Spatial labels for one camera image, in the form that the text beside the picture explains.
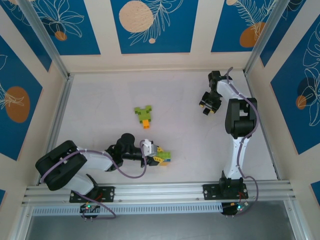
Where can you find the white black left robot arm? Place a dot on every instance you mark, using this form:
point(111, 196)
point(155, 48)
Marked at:
point(97, 160)

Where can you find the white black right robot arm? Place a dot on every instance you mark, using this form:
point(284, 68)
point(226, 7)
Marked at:
point(236, 155)

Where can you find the aluminium frame post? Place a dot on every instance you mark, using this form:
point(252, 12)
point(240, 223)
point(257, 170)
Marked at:
point(266, 37)
point(45, 37)

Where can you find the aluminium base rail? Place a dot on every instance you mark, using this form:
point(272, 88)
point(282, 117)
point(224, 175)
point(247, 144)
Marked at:
point(160, 191)

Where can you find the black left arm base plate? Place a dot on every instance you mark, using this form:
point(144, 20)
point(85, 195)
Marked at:
point(107, 193)

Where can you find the aluminium side rail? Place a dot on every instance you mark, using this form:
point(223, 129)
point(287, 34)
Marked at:
point(61, 105)
point(261, 120)

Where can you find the black square lego brick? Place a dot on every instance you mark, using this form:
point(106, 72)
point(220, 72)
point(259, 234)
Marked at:
point(206, 111)

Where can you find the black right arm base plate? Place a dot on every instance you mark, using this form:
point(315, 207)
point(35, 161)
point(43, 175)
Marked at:
point(210, 192)

